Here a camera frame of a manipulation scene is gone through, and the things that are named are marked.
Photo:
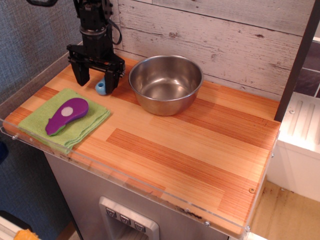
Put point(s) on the blue handled grey spoon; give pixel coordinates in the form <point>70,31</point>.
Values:
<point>100,87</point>

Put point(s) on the silver dispenser panel with buttons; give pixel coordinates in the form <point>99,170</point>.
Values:
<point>123,223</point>

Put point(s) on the green folded cloth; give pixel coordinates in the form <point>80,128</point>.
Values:
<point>74,132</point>

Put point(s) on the clear acrylic table guard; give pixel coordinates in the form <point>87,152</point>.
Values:
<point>208,168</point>

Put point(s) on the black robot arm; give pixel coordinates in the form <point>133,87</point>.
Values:
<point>83,16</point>

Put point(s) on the white ridged cabinet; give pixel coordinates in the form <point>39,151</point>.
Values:
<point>295,165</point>

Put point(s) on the purple toy eggplant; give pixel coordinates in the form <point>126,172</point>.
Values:
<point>72,109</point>

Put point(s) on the dark right shelf post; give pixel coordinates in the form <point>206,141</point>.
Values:
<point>302,53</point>

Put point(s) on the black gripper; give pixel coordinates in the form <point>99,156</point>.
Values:
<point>81,63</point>

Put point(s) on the stainless steel bowl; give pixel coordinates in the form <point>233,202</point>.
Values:
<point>166,85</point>

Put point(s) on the orange object bottom left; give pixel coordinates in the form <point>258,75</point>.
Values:
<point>25,234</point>

